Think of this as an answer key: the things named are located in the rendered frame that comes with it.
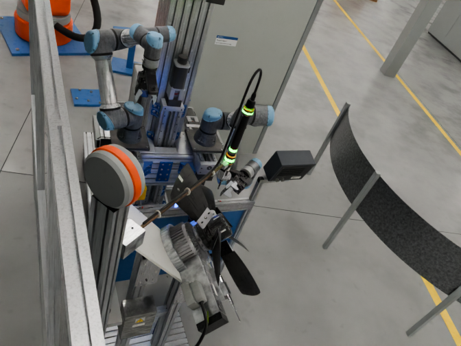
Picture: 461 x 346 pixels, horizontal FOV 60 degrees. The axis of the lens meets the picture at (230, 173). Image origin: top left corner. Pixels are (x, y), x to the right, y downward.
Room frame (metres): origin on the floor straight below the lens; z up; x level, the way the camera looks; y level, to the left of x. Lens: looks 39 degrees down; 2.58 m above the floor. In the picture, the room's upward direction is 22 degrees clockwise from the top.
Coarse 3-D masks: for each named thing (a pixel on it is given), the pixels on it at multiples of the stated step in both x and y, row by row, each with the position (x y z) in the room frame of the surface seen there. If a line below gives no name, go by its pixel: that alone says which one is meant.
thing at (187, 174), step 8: (184, 168) 1.33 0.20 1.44; (184, 176) 1.30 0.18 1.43; (192, 176) 1.35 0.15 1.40; (176, 184) 1.23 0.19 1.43; (184, 184) 1.27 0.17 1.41; (192, 184) 1.32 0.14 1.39; (176, 192) 1.21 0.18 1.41; (192, 192) 1.29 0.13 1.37; (200, 192) 1.33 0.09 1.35; (184, 200) 1.23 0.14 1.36; (192, 200) 1.27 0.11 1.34; (200, 200) 1.31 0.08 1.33; (184, 208) 1.21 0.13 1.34; (192, 208) 1.25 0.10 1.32; (200, 208) 1.29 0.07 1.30; (192, 216) 1.23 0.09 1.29
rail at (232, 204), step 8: (216, 200) 1.84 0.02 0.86; (224, 200) 1.87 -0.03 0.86; (232, 200) 1.90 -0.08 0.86; (240, 200) 1.92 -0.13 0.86; (248, 200) 1.95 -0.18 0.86; (152, 208) 1.58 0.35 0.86; (160, 208) 1.60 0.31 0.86; (176, 208) 1.66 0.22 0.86; (224, 208) 1.85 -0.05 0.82; (232, 208) 1.88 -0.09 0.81; (240, 208) 1.93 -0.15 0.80; (248, 208) 1.96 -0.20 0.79; (168, 216) 1.63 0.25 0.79
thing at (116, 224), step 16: (96, 208) 0.68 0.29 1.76; (112, 208) 0.67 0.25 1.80; (128, 208) 0.71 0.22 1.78; (96, 224) 0.67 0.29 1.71; (112, 224) 0.66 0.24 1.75; (96, 240) 0.67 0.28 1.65; (112, 240) 0.68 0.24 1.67; (96, 256) 0.67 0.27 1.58; (112, 256) 0.68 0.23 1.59; (96, 272) 0.67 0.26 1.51; (112, 272) 0.69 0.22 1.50; (96, 288) 0.67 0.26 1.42; (112, 288) 0.70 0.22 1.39
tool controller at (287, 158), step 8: (280, 152) 2.03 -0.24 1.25; (288, 152) 2.06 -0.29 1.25; (296, 152) 2.10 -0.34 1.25; (304, 152) 2.13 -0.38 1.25; (272, 160) 2.02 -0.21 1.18; (280, 160) 1.97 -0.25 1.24; (288, 160) 2.01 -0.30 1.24; (296, 160) 2.04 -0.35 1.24; (304, 160) 2.07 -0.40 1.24; (312, 160) 2.11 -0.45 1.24; (264, 168) 2.05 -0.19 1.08; (272, 168) 1.99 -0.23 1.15; (280, 168) 1.95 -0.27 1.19; (288, 168) 1.99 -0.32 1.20; (296, 168) 2.02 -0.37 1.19; (304, 168) 2.06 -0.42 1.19; (272, 176) 1.97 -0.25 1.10; (280, 176) 2.00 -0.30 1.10; (288, 176) 2.04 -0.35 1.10; (296, 176) 2.08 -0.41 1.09
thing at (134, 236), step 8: (128, 224) 0.82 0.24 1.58; (136, 224) 0.83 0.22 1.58; (128, 232) 0.79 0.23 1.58; (136, 232) 0.80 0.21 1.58; (144, 232) 0.82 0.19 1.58; (128, 240) 0.76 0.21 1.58; (136, 240) 0.78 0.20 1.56; (128, 248) 0.75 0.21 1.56; (136, 248) 0.79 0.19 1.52; (120, 256) 0.74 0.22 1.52
